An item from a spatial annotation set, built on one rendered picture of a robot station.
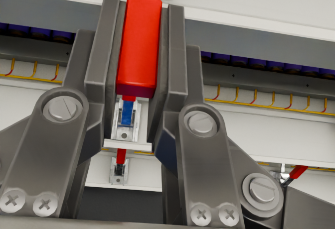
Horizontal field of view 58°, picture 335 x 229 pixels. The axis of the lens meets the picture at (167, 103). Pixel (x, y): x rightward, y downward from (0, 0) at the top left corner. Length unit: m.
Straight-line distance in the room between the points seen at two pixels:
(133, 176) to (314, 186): 0.31
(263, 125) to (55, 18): 0.25
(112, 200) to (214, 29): 0.48
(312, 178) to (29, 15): 0.52
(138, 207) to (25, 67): 0.36
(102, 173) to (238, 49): 0.36
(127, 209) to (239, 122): 0.32
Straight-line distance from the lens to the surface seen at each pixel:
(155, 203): 0.60
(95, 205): 0.59
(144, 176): 0.50
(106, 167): 0.50
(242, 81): 0.32
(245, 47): 0.18
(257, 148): 0.35
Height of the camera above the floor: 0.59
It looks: 61 degrees down
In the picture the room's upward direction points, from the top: 21 degrees clockwise
